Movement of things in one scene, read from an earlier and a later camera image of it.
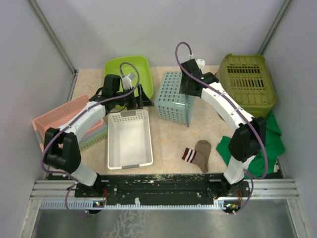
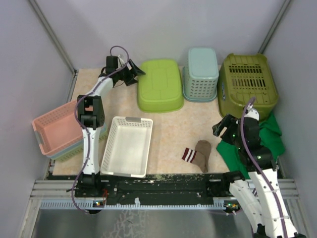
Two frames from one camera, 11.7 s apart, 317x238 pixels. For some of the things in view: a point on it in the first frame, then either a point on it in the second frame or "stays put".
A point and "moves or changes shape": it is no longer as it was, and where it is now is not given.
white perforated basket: [129, 142] moves or changes shape
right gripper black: [183, 89] -> [218, 128]
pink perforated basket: [55, 119] stays put
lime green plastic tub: [133, 70] moves or changes shape
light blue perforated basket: [171, 105] moves or changes shape
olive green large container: [247, 79] stays put
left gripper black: [139, 102] -> [134, 72]
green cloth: [264, 163] stays put
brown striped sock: [200, 156] stays put
